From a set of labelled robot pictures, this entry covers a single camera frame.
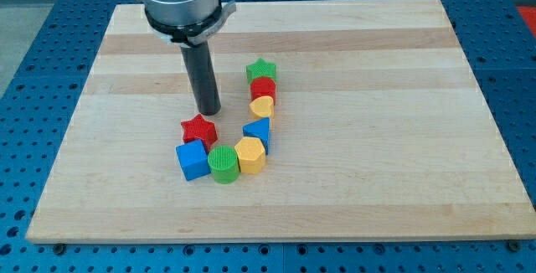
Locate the yellow hexagon block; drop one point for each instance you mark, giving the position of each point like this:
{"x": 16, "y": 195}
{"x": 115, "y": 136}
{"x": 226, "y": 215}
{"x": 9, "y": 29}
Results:
{"x": 251, "y": 154}

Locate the blue cube block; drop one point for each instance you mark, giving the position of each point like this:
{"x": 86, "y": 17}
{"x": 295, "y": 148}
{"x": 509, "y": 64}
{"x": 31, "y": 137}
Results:
{"x": 193, "y": 160}

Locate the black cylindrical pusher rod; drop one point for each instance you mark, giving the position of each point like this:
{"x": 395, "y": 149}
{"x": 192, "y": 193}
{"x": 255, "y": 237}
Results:
{"x": 201, "y": 76}

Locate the blue triangle block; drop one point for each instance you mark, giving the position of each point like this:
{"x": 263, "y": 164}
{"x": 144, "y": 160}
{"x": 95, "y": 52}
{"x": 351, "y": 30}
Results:
{"x": 259, "y": 129}

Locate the red circle block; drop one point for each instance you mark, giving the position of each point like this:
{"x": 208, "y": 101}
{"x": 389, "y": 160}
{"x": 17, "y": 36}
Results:
{"x": 263, "y": 86}

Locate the wooden board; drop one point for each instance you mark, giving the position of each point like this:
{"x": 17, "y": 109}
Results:
{"x": 381, "y": 133}

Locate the green cylinder block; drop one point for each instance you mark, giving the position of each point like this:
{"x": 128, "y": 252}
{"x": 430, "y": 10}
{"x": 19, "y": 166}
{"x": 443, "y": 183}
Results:
{"x": 223, "y": 164}

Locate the yellow heart block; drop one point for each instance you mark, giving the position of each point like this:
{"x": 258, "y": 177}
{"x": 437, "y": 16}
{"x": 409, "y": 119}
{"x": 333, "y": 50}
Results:
{"x": 262, "y": 107}

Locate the green star block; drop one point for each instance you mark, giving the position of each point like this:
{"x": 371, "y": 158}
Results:
{"x": 260, "y": 68}

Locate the red star block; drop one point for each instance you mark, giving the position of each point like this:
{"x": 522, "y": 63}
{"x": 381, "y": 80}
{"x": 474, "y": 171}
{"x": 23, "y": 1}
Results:
{"x": 198, "y": 128}

